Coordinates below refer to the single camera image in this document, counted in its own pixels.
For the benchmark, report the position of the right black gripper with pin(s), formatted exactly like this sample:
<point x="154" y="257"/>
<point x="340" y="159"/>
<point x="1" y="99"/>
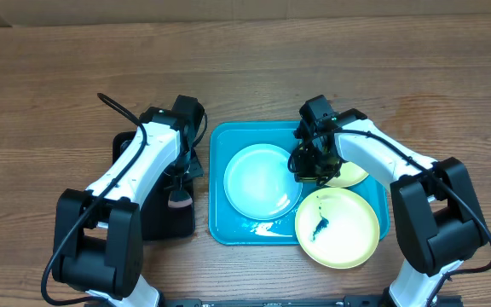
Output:
<point x="308" y="175"/>

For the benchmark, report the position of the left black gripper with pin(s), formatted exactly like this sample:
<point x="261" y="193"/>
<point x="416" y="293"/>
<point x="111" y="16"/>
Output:
<point x="170" y="183"/>

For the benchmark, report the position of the pink green sponge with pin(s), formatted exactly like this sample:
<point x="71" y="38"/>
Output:
<point x="179" y="199"/>

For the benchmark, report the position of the yellow plate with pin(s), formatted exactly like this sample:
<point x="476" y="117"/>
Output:
<point x="349" y="174"/>
<point x="337" y="228"/>

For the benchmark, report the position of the light blue plate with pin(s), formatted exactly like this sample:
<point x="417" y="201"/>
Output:
<point x="259" y="185"/>

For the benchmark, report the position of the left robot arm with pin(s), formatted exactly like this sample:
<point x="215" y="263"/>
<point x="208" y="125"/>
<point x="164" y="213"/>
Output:
<point x="98" y="243"/>

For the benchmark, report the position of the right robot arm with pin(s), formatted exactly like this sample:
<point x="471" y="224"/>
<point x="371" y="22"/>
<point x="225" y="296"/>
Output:
<point x="440" y="227"/>

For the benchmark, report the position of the black water tray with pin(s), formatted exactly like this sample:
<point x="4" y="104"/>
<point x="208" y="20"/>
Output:
<point x="173" y="221"/>

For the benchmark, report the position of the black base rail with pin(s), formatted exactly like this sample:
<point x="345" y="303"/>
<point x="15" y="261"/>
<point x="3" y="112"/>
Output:
<point x="348" y="301"/>

